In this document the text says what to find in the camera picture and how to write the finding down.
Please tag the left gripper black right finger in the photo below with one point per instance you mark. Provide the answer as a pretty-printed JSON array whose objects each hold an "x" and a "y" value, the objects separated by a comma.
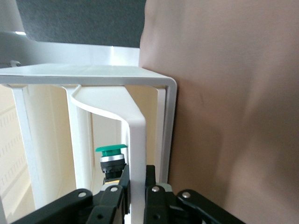
[{"x": 163, "y": 207}]

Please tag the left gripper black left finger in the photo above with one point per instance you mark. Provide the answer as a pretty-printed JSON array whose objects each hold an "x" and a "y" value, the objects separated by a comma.
[{"x": 109, "y": 205}]

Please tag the green push button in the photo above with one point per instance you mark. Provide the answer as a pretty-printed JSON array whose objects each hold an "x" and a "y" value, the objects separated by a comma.
[{"x": 112, "y": 149}]

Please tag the white drawer cabinet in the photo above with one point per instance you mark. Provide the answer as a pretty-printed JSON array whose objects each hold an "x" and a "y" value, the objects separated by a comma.
[{"x": 93, "y": 79}]

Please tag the brown table cover mat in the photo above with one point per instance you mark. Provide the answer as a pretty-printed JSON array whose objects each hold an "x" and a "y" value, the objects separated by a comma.
[{"x": 233, "y": 116}]

